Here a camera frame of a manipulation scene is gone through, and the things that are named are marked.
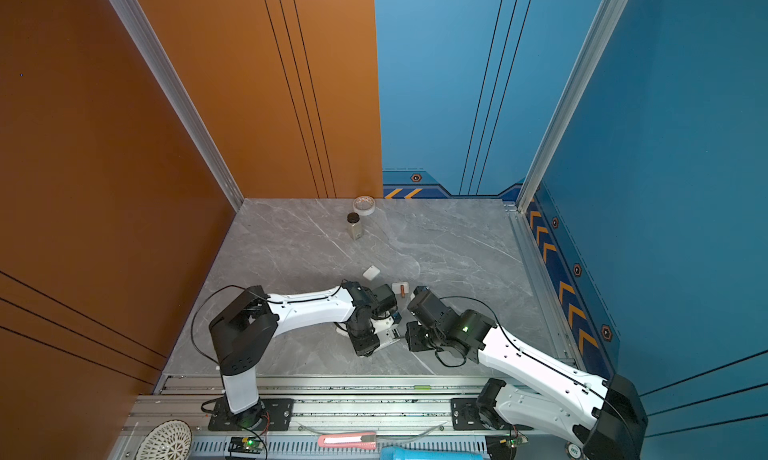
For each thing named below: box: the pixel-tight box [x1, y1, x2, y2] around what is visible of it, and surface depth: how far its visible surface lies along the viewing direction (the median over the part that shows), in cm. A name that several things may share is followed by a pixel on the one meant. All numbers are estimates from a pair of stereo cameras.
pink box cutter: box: [317, 432, 377, 450], surface depth 71 cm
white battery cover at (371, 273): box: [362, 265, 381, 281], surface depth 101 cm
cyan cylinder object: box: [380, 447, 485, 460], surface depth 71 cm
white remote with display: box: [372, 324, 402, 351], surface depth 86 cm
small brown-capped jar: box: [347, 212, 364, 240], surface depth 106 cm
